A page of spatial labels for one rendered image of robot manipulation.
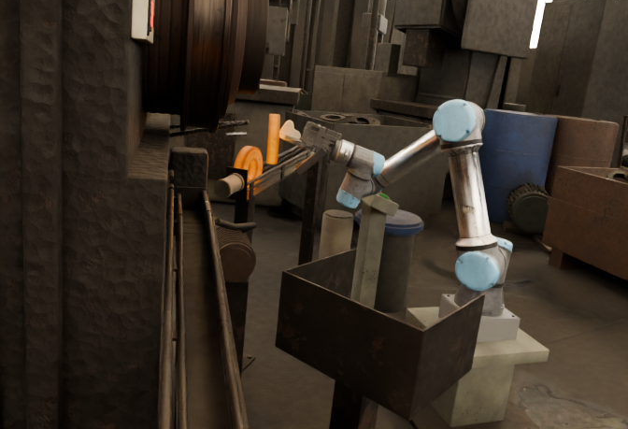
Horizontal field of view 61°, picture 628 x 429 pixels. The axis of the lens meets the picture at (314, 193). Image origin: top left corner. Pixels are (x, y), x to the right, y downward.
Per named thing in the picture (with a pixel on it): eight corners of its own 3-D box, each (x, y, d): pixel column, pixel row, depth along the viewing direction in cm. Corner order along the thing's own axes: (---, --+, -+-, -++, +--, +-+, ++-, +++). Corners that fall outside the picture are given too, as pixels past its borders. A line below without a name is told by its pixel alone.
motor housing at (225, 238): (203, 407, 165) (213, 243, 153) (200, 369, 186) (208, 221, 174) (245, 406, 169) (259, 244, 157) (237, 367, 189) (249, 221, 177)
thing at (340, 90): (340, 164, 635) (350, 69, 610) (405, 185, 547) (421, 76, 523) (303, 164, 604) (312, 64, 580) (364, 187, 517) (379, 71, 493)
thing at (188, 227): (176, 235, 120) (176, 233, 120) (175, 212, 138) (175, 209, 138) (209, 236, 122) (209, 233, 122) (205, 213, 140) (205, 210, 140)
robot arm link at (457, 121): (509, 280, 158) (481, 96, 156) (500, 293, 145) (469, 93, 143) (468, 281, 164) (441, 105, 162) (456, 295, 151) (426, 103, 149)
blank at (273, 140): (268, 118, 155) (280, 119, 155) (269, 109, 170) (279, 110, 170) (265, 169, 160) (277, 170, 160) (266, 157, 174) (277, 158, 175)
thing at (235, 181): (213, 196, 165) (213, 178, 163) (228, 189, 173) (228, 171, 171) (230, 200, 163) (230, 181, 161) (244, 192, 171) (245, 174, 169)
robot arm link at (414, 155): (478, 95, 167) (357, 175, 190) (471, 92, 158) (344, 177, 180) (498, 126, 165) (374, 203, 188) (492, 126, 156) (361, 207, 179)
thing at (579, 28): (551, 186, 634) (588, 9, 590) (607, 204, 561) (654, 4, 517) (507, 185, 613) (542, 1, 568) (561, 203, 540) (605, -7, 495)
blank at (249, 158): (239, 201, 179) (249, 203, 178) (227, 168, 168) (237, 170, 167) (258, 168, 188) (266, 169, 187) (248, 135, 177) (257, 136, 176)
